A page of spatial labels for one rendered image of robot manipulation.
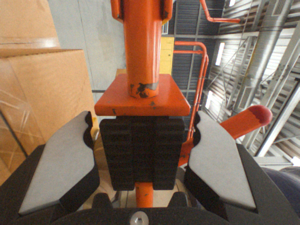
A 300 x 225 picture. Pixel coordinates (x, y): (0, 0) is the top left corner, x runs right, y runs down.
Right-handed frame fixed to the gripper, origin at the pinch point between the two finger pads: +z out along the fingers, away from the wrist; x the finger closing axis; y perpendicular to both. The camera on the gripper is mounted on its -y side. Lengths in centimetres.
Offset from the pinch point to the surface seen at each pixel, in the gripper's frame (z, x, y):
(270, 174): 4.6, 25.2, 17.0
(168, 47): 727, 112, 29
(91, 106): 16.8, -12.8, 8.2
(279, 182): 2.7, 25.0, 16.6
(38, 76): 5.0, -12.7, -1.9
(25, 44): 54, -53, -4
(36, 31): 64, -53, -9
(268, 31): 444, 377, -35
